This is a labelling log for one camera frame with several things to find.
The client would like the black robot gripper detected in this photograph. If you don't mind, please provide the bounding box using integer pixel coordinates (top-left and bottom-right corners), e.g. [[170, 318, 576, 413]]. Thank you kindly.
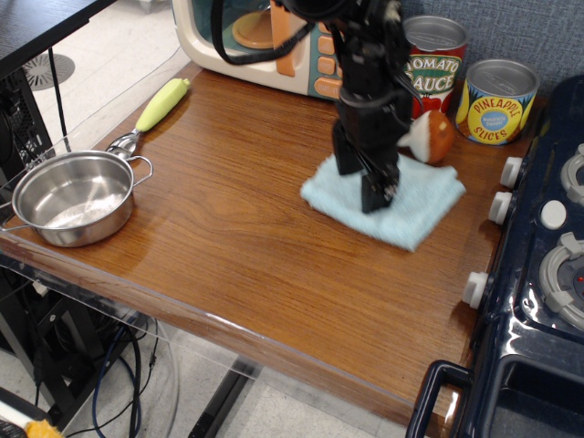
[[332, 88, 412, 214]]

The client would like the light blue towel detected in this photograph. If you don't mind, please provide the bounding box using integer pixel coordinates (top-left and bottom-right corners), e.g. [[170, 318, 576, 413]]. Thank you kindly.
[[300, 155, 465, 252]]

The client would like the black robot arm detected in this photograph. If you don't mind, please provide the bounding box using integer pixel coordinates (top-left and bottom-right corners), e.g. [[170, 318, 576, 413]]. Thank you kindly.
[[210, 1, 418, 214]]

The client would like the white stove knob top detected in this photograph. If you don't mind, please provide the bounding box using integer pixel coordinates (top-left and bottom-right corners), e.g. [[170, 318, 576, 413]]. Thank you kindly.
[[499, 157, 523, 189]]

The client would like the white stove knob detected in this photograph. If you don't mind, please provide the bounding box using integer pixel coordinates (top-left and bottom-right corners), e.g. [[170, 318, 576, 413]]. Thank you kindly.
[[488, 192, 512, 225], [499, 157, 523, 189], [462, 272, 489, 309]]

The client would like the brown plush mushroom toy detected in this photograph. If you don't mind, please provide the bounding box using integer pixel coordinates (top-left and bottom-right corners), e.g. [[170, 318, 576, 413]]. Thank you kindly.
[[397, 109, 454, 164]]

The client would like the toy microwave oven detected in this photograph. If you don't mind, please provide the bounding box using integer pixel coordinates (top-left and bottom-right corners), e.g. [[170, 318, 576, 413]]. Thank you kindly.
[[172, 1, 342, 100]]

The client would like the white stove knob middle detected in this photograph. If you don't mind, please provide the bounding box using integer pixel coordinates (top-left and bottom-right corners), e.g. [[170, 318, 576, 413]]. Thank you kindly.
[[488, 192, 512, 225]]

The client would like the tomato sauce can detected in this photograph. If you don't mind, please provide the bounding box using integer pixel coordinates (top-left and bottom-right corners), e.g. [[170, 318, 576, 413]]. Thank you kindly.
[[403, 16, 468, 119]]

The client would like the white stove knob bottom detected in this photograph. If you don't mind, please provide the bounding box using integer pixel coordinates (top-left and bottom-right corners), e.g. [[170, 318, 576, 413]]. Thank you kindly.
[[462, 272, 489, 309]]

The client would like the pineapple slices can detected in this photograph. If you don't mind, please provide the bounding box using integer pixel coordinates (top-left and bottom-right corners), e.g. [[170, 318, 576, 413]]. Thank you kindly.
[[455, 58, 540, 146]]

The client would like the orange toy plate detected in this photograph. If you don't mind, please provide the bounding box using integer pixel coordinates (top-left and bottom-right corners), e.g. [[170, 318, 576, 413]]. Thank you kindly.
[[232, 11, 274, 50]]

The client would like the dark blue toy stove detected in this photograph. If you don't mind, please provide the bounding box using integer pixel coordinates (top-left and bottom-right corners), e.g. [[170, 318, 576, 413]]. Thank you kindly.
[[407, 76, 583, 437]]

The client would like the stainless steel pot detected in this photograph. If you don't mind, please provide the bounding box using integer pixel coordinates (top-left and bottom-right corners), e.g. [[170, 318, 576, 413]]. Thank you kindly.
[[1, 151, 154, 247]]

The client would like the black table leg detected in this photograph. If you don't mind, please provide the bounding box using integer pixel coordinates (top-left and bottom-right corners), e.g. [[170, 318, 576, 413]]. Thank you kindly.
[[188, 371, 248, 438]]

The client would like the black side desk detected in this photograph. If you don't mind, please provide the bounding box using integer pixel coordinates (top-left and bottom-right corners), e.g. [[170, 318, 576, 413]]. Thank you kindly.
[[1, 0, 113, 78]]

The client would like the green handled metal scoop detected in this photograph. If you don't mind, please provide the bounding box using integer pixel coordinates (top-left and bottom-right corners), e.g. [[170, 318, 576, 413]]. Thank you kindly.
[[107, 78, 191, 159]]

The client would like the black cable under table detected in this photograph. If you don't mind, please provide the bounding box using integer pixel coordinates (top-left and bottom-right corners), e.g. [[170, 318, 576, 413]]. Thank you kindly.
[[68, 318, 161, 438]]

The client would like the blue cable under table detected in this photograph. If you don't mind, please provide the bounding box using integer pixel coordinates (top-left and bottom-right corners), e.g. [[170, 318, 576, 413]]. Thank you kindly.
[[90, 324, 142, 438]]

